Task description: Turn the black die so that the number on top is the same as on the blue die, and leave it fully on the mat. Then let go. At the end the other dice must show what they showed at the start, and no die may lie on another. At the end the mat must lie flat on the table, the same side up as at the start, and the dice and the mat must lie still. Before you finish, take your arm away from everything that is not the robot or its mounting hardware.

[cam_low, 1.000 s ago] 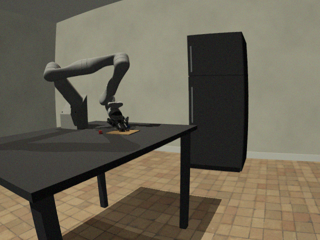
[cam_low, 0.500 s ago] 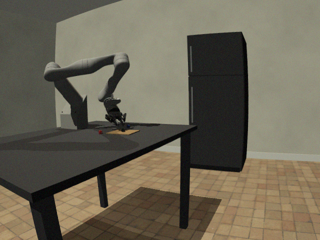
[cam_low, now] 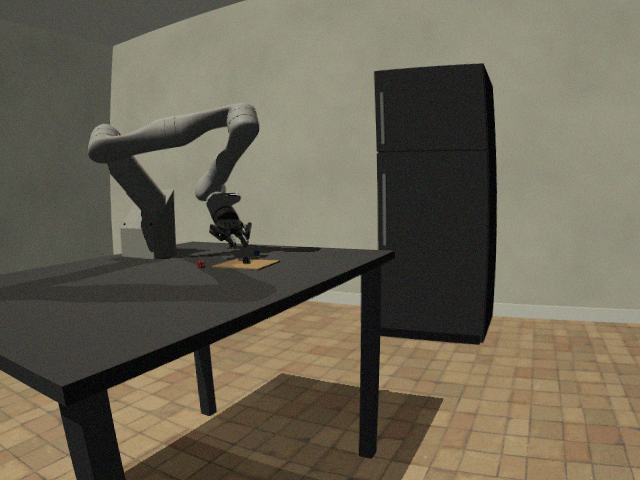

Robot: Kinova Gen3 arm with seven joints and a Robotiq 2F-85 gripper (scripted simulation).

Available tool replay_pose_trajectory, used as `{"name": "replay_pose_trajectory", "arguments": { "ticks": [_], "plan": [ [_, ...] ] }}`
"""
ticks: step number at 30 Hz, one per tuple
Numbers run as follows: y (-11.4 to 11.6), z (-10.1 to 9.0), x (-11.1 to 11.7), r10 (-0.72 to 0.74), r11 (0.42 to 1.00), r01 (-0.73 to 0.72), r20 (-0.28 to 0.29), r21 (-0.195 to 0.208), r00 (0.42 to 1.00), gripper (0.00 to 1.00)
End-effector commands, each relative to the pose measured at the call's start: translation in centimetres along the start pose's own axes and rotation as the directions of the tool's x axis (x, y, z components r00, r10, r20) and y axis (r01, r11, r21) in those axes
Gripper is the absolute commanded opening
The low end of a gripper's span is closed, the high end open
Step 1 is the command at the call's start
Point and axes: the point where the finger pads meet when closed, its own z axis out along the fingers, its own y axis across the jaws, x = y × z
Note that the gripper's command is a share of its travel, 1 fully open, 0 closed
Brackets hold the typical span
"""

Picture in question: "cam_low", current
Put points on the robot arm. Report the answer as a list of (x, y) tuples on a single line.
[(243, 127)]

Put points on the tan square mat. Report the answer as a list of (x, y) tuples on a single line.
[(253, 265)]

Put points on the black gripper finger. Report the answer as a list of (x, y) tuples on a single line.
[(240, 232), (215, 231)]

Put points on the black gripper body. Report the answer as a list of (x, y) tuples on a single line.
[(226, 213)]

